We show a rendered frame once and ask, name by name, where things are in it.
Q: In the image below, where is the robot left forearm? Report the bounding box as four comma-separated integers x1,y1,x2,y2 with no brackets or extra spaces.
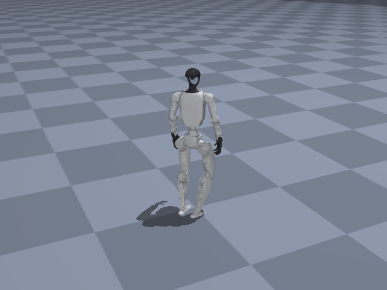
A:
168,119,178,137

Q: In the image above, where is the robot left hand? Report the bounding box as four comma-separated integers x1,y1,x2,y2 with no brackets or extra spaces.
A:
171,133,180,149

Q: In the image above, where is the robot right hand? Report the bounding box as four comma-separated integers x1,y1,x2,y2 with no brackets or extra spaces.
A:
213,137,223,155

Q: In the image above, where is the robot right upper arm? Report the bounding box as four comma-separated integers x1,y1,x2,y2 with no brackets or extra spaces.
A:
203,93,219,124

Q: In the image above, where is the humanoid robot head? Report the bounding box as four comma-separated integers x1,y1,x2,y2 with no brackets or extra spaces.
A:
185,68,200,93

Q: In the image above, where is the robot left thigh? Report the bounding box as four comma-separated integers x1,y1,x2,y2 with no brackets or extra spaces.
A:
175,137,190,182

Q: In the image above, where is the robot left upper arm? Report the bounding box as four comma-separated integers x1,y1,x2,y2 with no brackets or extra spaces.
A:
169,92,181,121

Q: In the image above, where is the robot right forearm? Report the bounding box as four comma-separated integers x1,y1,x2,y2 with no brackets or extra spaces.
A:
213,115,223,140

